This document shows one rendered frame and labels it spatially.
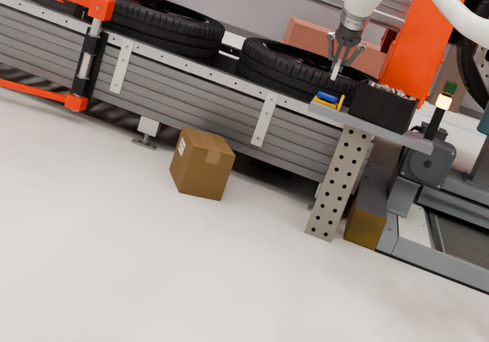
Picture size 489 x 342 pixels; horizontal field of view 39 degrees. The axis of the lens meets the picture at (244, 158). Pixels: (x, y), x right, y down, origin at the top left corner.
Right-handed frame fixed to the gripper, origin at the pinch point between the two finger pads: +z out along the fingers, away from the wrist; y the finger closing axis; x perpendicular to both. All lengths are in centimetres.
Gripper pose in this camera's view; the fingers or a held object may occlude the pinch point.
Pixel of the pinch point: (336, 69)
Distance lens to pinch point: 234.6
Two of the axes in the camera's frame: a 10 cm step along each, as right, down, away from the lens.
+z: -1.5, 6.2, 7.7
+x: 3.4, -7.0, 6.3
